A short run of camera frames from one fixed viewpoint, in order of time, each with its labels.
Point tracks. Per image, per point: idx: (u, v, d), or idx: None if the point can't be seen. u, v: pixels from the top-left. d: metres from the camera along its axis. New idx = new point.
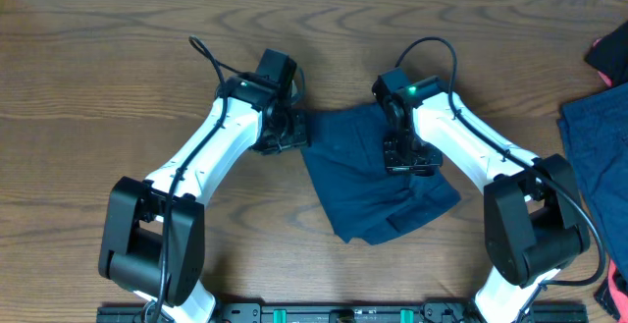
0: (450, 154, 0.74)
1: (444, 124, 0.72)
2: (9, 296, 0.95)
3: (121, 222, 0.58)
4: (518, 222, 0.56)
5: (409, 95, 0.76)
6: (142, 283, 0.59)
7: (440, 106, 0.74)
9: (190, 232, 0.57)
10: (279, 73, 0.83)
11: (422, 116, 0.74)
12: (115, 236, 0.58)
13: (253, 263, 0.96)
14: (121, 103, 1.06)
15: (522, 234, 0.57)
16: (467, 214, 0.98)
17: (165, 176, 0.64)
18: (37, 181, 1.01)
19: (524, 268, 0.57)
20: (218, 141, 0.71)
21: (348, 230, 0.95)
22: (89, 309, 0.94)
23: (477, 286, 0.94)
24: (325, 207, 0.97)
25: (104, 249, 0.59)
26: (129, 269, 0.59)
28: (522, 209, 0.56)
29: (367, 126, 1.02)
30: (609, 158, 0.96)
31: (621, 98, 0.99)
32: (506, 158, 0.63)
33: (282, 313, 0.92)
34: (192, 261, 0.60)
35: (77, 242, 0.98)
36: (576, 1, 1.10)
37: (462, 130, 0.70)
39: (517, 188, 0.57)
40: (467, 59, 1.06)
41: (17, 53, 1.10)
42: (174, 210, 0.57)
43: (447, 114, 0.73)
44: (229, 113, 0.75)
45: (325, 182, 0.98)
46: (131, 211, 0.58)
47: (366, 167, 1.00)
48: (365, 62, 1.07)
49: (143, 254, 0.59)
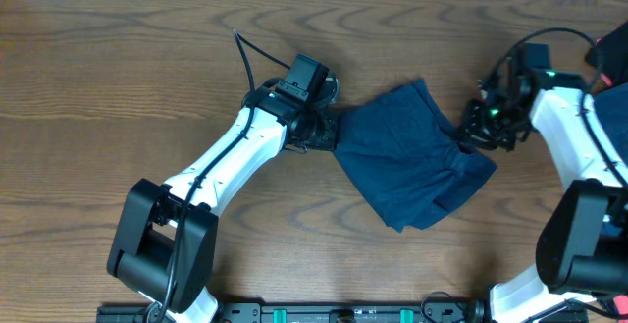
0: (552, 143, 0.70)
1: (565, 114, 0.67)
2: (10, 296, 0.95)
3: (134, 223, 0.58)
4: (584, 227, 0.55)
5: (547, 78, 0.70)
6: (148, 286, 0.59)
7: (569, 98, 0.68)
9: (201, 242, 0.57)
10: (307, 81, 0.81)
11: (548, 99, 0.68)
12: (126, 236, 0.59)
13: (254, 263, 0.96)
14: (121, 103, 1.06)
15: (584, 242, 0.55)
16: (468, 214, 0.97)
17: (183, 183, 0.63)
18: (37, 181, 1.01)
19: (566, 271, 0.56)
20: (239, 151, 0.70)
21: (400, 220, 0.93)
22: (89, 309, 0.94)
23: (477, 286, 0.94)
24: (372, 202, 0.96)
25: (115, 247, 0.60)
26: (135, 271, 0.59)
28: (597, 218, 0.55)
29: (393, 114, 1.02)
30: None
31: (624, 100, 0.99)
32: (609, 168, 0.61)
33: (282, 313, 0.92)
34: (200, 271, 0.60)
35: (77, 242, 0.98)
36: (577, 1, 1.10)
37: (580, 128, 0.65)
39: (605, 200, 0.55)
40: (467, 59, 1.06)
41: (17, 53, 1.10)
42: (188, 219, 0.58)
43: (572, 108, 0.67)
44: (254, 124, 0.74)
45: (366, 172, 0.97)
46: (147, 213, 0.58)
47: (399, 154, 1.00)
48: (365, 62, 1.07)
49: (151, 257, 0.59)
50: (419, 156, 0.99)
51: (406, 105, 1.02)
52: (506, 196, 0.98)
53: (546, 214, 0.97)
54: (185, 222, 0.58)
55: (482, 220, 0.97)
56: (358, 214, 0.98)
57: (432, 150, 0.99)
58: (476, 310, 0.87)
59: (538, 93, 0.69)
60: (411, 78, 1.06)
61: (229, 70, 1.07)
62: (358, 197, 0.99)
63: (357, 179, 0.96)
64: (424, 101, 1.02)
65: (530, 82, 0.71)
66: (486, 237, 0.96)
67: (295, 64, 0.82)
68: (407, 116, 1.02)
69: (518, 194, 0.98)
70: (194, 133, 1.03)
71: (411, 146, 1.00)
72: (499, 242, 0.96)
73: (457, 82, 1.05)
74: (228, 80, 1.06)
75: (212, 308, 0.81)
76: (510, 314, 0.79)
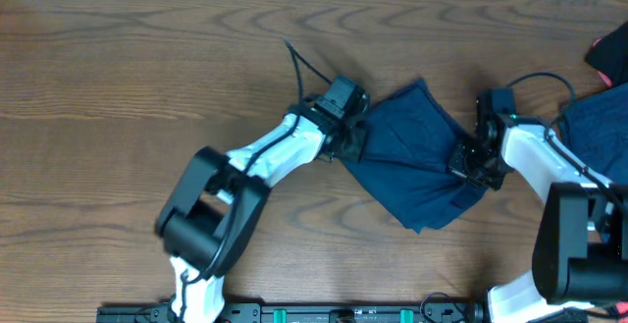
0: (528, 173, 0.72)
1: (530, 141, 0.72)
2: (11, 296, 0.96)
3: (194, 185, 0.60)
4: (575, 228, 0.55)
5: (509, 118, 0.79)
6: (191, 249, 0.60)
7: (533, 131, 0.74)
9: (256, 209, 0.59)
10: (345, 100, 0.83)
11: (513, 134, 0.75)
12: (183, 194, 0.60)
13: (254, 264, 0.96)
14: (121, 103, 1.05)
15: (575, 245, 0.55)
16: (468, 214, 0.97)
17: (241, 156, 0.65)
18: (37, 181, 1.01)
19: (564, 281, 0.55)
20: (287, 144, 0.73)
21: (418, 222, 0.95)
22: (90, 309, 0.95)
23: (476, 285, 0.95)
24: (386, 205, 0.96)
25: (169, 204, 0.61)
26: (181, 234, 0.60)
28: (584, 216, 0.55)
29: (400, 118, 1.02)
30: (609, 159, 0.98)
31: (622, 98, 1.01)
32: (583, 174, 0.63)
33: (282, 313, 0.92)
34: (240, 243, 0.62)
35: (76, 242, 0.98)
36: (577, 1, 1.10)
37: (547, 148, 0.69)
39: (586, 198, 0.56)
40: (466, 59, 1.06)
41: (17, 53, 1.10)
42: (245, 188, 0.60)
43: (538, 136, 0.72)
44: (298, 127, 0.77)
45: (378, 177, 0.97)
46: (207, 177, 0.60)
47: (410, 158, 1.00)
48: (365, 62, 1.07)
49: (199, 223, 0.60)
50: (430, 158, 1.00)
51: (412, 109, 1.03)
52: (507, 196, 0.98)
53: None
54: (241, 188, 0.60)
55: (482, 221, 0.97)
56: (358, 214, 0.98)
57: (441, 151, 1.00)
58: (475, 313, 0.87)
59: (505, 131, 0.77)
60: (410, 78, 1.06)
61: (229, 71, 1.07)
62: (358, 197, 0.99)
63: (370, 185, 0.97)
64: (430, 102, 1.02)
65: (497, 126, 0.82)
66: (486, 237, 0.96)
67: (338, 81, 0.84)
68: (415, 119, 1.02)
69: (518, 194, 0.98)
70: (194, 133, 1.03)
71: (422, 149, 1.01)
72: (498, 242, 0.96)
73: (457, 82, 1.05)
74: (228, 80, 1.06)
75: (219, 305, 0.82)
76: (511, 317, 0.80)
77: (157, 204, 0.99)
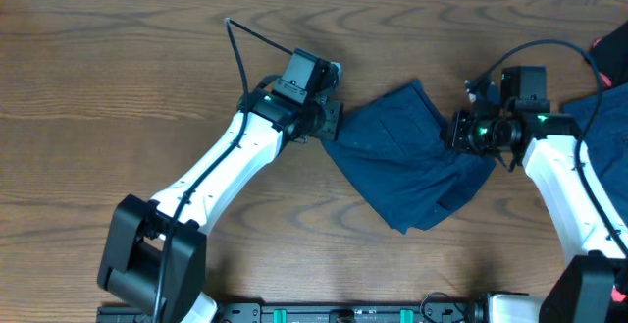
0: (551, 197, 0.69)
1: (560, 173, 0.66)
2: (11, 296, 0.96)
3: (123, 239, 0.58)
4: (591, 303, 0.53)
5: (536, 120, 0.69)
6: (139, 300, 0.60)
7: (563, 150, 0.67)
9: (191, 261, 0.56)
10: (305, 80, 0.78)
11: (540, 151, 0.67)
12: (116, 251, 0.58)
13: (253, 264, 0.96)
14: (121, 103, 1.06)
15: (591, 319, 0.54)
16: (468, 214, 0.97)
17: (172, 197, 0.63)
18: (37, 182, 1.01)
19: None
20: (233, 160, 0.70)
21: (404, 221, 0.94)
22: (90, 309, 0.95)
23: (477, 286, 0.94)
24: (374, 206, 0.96)
25: (106, 261, 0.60)
26: (126, 286, 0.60)
28: (602, 292, 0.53)
29: (393, 117, 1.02)
30: (609, 158, 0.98)
31: (622, 98, 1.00)
32: (611, 237, 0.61)
33: (282, 313, 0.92)
34: (189, 290, 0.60)
35: (76, 242, 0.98)
36: (577, 0, 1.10)
37: (577, 188, 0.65)
39: (610, 277, 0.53)
40: (466, 59, 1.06)
41: (17, 53, 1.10)
42: (174, 238, 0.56)
43: (568, 162, 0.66)
44: (247, 131, 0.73)
45: (370, 179, 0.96)
46: (133, 233, 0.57)
47: (401, 158, 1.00)
48: (365, 62, 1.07)
49: (142, 272, 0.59)
50: (421, 159, 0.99)
51: (406, 107, 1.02)
52: (506, 196, 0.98)
53: (546, 214, 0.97)
54: (172, 241, 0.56)
55: (482, 221, 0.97)
56: (357, 214, 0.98)
57: (433, 150, 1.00)
58: (474, 313, 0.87)
59: (531, 141, 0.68)
60: (411, 78, 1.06)
61: (228, 70, 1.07)
62: (358, 197, 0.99)
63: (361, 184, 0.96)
64: (425, 100, 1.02)
65: (522, 127, 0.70)
66: (486, 237, 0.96)
67: (292, 61, 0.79)
68: (409, 117, 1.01)
69: (518, 194, 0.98)
70: (194, 133, 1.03)
71: (413, 149, 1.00)
72: (499, 242, 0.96)
73: (456, 82, 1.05)
74: (228, 80, 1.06)
75: (210, 309, 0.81)
76: None
77: None
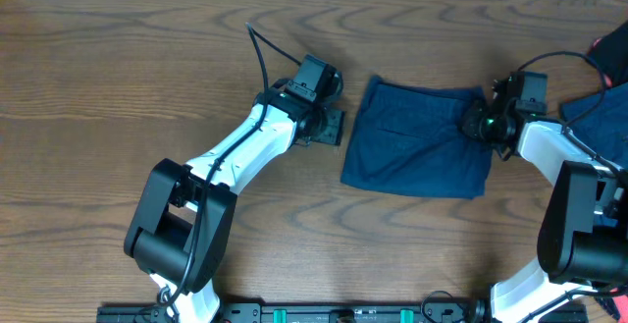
0: (541, 163, 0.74)
1: (547, 134, 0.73)
2: (11, 296, 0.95)
3: (157, 198, 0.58)
4: (581, 201, 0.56)
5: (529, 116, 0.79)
6: (164, 266, 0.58)
7: (549, 125, 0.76)
9: (224, 218, 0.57)
10: (316, 82, 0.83)
11: (530, 128, 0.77)
12: (147, 211, 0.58)
13: (253, 263, 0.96)
14: (121, 103, 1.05)
15: (580, 216, 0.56)
16: (468, 214, 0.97)
17: (204, 164, 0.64)
18: (37, 182, 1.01)
19: (566, 256, 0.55)
20: (255, 139, 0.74)
21: (469, 189, 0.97)
22: (90, 309, 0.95)
23: (477, 285, 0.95)
24: (429, 193, 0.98)
25: (134, 224, 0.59)
26: (151, 250, 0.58)
28: (590, 194, 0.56)
29: (390, 119, 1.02)
30: (609, 158, 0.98)
31: (622, 98, 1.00)
32: (595, 159, 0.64)
33: (282, 313, 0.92)
34: (215, 251, 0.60)
35: (76, 242, 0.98)
36: (577, 0, 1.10)
37: (562, 140, 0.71)
39: (595, 179, 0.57)
40: (466, 59, 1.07)
41: (17, 53, 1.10)
42: (208, 195, 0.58)
43: (554, 130, 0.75)
44: (267, 118, 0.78)
45: (413, 181, 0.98)
46: (169, 190, 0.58)
47: (424, 143, 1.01)
48: (365, 62, 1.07)
49: (169, 239, 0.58)
50: (439, 134, 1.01)
51: (393, 105, 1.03)
52: (506, 196, 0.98)
53: None
54: (206, 199, 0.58)
55: (482, 220, 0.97)
56: (358, 214, 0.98)
57: (439, 118, 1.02)
58: (477, 310, 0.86)
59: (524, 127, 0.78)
60: (411, 78, 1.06)
61: (229, 71, 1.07)
62: (359, 197, 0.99)
63: (400, 182, 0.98)
64: (398, 88, 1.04)
65: (515, 122, 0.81)
66: (486, 237, 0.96)
67: (303, 64, 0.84)
68: (399, 108, 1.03)
69: (518, 194, 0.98)
70: (194, 133, 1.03)
71: (429, 131, 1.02)
72: (499, 241, 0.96)
73: (456, 82, 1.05)
74: (228, 80, 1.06)
75: (214, 305, 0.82)
76: (510, 310, 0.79)
77: None
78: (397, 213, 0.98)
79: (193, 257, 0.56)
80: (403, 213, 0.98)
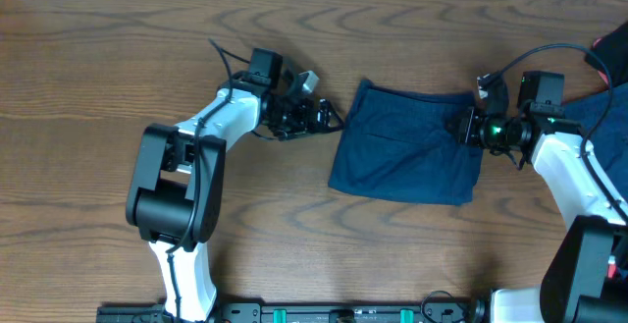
0: (554, 187, 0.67)
1: (565, 156, 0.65)
2: (11, 296, 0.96)
3: (151, 159, 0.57)
4: (591, 264, 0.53)
5: (547, 123, 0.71)
6: (167, 223, 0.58)
7: (568, 142, 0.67)
9: (220, 162, 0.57)
10: (269, 69, 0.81)
11: (548, 141, 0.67)
12: (143, 172, 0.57)
13: (253, 264, 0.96)
14: (121, 103, 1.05)
15: (588, 278, 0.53)
16: (468, 214, 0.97)
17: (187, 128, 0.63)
18: (36, 182, 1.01)
19: (571, 315, 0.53)
20: (227, 112, 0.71)
21: (456, 195, 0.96)
22: (90, 309, 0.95)
23: (477, 285, 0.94)
24: (415, 199, 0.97)
25: (132, 188, 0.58)
26: (151, 212, 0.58)
28: (602, 256, 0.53)
29: (379, 123, 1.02)
30: (609, 158, 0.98)
31: (621, 99, 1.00)
32: (612, 206, 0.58)
33: (282, 313, 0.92)
34: (216, 198, 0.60)
35: (77, 242, 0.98)
36: (577, 0, 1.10)
37: (581, 168, 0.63)
39: (610, 237, 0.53)
40: (466, 59, 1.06)
41: (17, 53, 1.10)
42: (201, 142, 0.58)
43: (574, 150, 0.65)
44: (233, 99, 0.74)
45: (400, 188, 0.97)
46: (163, 149, 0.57)
47: (412, 149, 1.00)
48: (364, 62, 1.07)
49: (167, 196, 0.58)
50: (427, 138, 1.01)
51: (383, 110, 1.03)
52: (507, 196, 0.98)
53: (546, 214, 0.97)
54: (200, 148, 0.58)
55: (483, 221, 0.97)
56: (358, 214, 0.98)
57: (428, 124, 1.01)
58: (477, 310, 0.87)
59: (540, 137, 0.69)
60: (410, 78, 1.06)
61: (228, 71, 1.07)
62: (358, 197, 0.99)
63: (387, 187, 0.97)
64: (387, 93, 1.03)
65: (531, 128, 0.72)
66: (486, 238, 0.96)
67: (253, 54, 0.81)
68: (390, 113, 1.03)
69: (518, 194, 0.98)
70: None
71: (417, 135, 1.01)
72: (499, 242, 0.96)
73: (456, 82, 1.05)
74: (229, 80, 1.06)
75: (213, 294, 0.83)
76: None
77: None
78: (397, 213, 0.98)
79: (198, 203, 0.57)
80: (403, 213, 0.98)
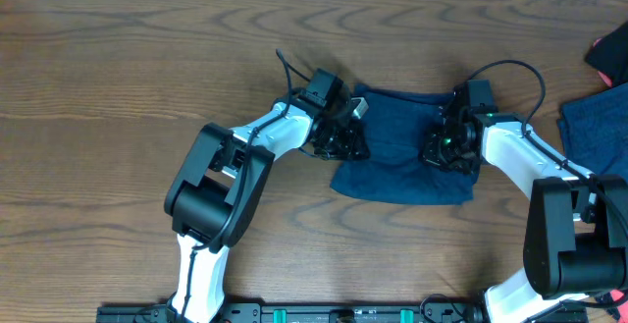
0: (511, 171, 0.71)
1: (510, 139, 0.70)
2: (10, 296, 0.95)
3: (201, 156, 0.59)
4: (562, 225, 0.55)
5: (486, 117, 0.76)
6: (201, 224, 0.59)
7: (510, 127, 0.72)
9: (264, 175, 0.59)
10: (327, 90, 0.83)
11: (492, 133, 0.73)
12: (192, 167, 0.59)
13: (254, 263, 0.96)
14: (121, 103, 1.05)
15: (561, 238, 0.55)
16: (468, 214, 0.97)
17: (242, 133, 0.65)
18: (36, 181, 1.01)
19: (555, 277, 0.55)
20: (281, 125, 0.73)
21: (455, 196, 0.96)
22: (89, 309, 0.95)
23: (477, 285, 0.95)
24: (416, 201, 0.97)
25: (178, 178, 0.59)
26: (191, 209, 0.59)
28: (567, 212, 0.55)
29: (379, 127, 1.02)
30: (609, 159, 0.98)
31: (621, 98, 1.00)
32: (563, 167, 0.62)
33: (282, 313, 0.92)
34: (250, 208, 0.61)
35: (77, 242, 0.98)
36: (577, 0, 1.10)
37: (526, 145, 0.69)
39: (568, 191, 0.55)
40: (466, 59, 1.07)
41: (17, 53, 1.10)
42: (251, 154, 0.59)
43: (515, 134, 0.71)
44: (289, 113, 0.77)
45: (402, 190, 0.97)
46: (215, 149, 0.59)
47: (411, 151, 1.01)
48: (364, 62, 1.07)
49: (206, 197, 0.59)
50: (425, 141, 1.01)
51: (382, 114, 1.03)
52: (507, 196, 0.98)
53: None
54: (250, 158, 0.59)
55: (483, 221, 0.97)
56: (358, 214, 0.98)
57: (426, 125, 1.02)
58: (474, 315, 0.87)
59: (484, 131, 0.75)
60: (410, 78, 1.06)
61: (228, 71, 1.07)
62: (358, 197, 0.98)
63: (388, 190, 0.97)
64: (385, 96, 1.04)
65: (475, 127, 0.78)
66: (486, 237, 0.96)
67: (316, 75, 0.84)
68: (389, 116, 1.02)
69: (518, 194, 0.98)
70: (193, 133, 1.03)
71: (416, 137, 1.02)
72: (499, 242, 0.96)
73: (456, 82, 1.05)
74: (229, 80, 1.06)
75: (220, 300, 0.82)
76: (511, 315, 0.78)
77: (157, 204, 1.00)
78: (397, 213, 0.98)
79: (237, 212, 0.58)
80: (403, 213, 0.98)
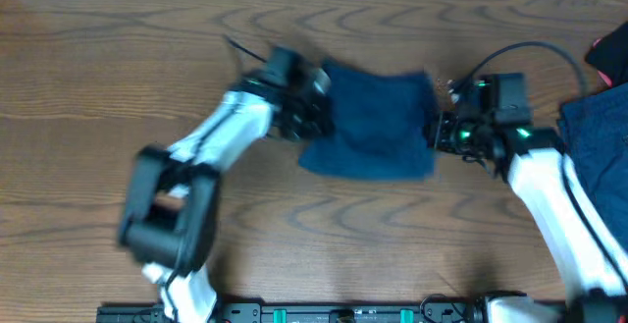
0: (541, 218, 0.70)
1: (553, 193, 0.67)
2: (10, 296, 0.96)
3: (142, 184, 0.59)
4: None
5: (518, 140, 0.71)
6: (158, 254, 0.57)
7: (549, 166, 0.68)
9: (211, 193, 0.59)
10: (286, 68, 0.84)
11: (525, 167, 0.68)
12: (136, 194, 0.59)
13: (253, 263, 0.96)
14: (121, 103, 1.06)
15: None
16: (468, 214, 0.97)
17: (183, 140, 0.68)
18: (36, 182, 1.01)
19: None
20: (230, 124, 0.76)
21: (423, 169, 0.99)
22: (90, 309, 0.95)
23: (477, 285, 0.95)
24: (385, 179, 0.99)
25: (125, 215, 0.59)
26: (146, 240, 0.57)
28: None
29: (348, 105, 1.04)
30: (609, 159, 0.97)
31: (621, 98, 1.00)
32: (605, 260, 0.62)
33: (282, 313, 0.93)
34: (207, 229, 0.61)
35: (77, 242, 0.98)
36: (577, 0, 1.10)
37: (566, 209, 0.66)
39: None
40: (466, 58, 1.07)
41: (17, 53, 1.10)
42: (192, 176, 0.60)
43: (557, 180, 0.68)
44: (240, 109, 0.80)
45: (369, 167, 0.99)
46: (154, 175, 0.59)
47: (379, 128, 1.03)
48: (364, 62, 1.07)
49: (162, 225, 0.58)
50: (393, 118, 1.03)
51: (351, 92, 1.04)
52: (507, 196, 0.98)
53: None
54: (192, 180, 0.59)
55: (483, 220, 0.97)
56: (358, 214, 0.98)
57: (393, 101, 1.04)
58: (474, 315, 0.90)
59: (514, 158, 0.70)
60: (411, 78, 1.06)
61: (229, 71, 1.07)
62: (358, 197, 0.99)
63: (355, 168, 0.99)
64: (352, 74, 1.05)
65: (503, 144, 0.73)
66: (486, 237, 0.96)
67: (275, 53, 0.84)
68: (356, 93, 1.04)
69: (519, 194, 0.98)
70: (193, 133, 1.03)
71: (385, 114, 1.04)
72: (499, 241, 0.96)
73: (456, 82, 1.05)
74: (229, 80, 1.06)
75: (212, 298, 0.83)
76: None
77: None
78: (397, 213, 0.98)
79: (193, 236, 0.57)
80: (403, 213, 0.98)
